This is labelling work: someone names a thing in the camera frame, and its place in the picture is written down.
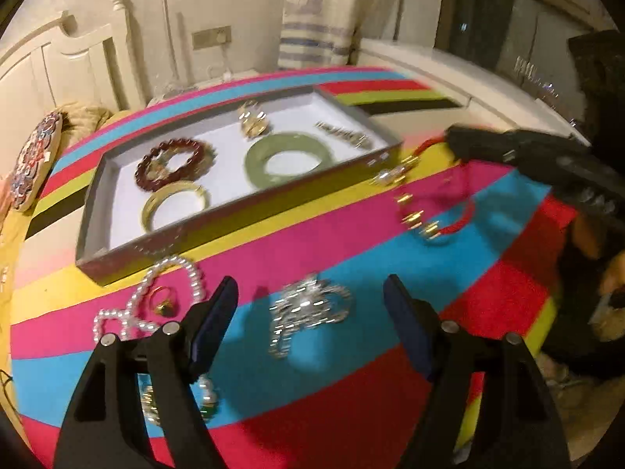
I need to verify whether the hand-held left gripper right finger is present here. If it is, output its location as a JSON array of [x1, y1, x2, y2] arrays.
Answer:
[[383, 274, 572, 469]]

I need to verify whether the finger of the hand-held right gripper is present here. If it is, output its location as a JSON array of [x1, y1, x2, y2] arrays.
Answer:
[[450, 124, 527, 149], [446, 138, 521, 165]]

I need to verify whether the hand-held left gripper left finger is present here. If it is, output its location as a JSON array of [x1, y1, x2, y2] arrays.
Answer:
[[53, 276, 240, 469]]

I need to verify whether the red cord gold bead bracelet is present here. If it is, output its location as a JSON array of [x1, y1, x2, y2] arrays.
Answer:
[[371, 134, 477, 245]]

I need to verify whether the silver rhinestone bracelet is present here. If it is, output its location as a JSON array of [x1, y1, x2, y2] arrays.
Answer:
[[268, 274, 353, 360]]

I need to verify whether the wide gold bangle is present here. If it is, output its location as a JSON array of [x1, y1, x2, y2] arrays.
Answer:
[[141, 181, 212, 234]]

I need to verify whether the green jade bangle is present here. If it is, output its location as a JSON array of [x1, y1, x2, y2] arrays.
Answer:
[[244, 132, 335, 189]]

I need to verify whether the grey cardboard tray box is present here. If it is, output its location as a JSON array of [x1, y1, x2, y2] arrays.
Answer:
[[75, 84, 404, 288]]

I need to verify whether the dark red bead bracelet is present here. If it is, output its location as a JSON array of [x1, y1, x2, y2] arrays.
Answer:
[[134, 137, 208, 192]]

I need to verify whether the gold openwork cuff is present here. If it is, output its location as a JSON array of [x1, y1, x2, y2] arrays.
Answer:
[[237, 100, 271, 138]]

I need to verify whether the person's right hand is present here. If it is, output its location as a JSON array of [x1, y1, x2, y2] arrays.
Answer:
[[569, 212, 625, 304]]

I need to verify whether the white window ledge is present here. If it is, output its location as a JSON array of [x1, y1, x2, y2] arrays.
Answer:
[[354, 36, 594, 147]]

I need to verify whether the colourful striped blanket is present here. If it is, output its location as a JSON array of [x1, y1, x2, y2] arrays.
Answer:
[[0, 66, 587, 469]]

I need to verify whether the striped printed curtain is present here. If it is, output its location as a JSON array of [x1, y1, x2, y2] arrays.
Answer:
[[278, 0, 362, 70]]

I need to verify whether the embroidered round pillow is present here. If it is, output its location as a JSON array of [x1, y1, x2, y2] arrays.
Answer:
[[11, 111, 64, 213]]

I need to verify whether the yellow pillow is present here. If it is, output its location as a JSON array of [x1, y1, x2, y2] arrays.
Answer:
[[54, 102, 123, 142]]

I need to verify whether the white wooden headboard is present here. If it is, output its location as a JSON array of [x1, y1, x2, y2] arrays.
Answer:
[[0, 0, 147, 113]]

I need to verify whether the white pearl bracelet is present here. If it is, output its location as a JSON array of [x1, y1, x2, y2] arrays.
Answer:
[[93, 255, 208, 340]]

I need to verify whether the gold ring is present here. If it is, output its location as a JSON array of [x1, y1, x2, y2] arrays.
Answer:
[[149, 286, 181, 317]]

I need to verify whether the wall socket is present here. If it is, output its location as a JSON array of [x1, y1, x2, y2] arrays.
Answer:
[[191, 26, 232, 50]]

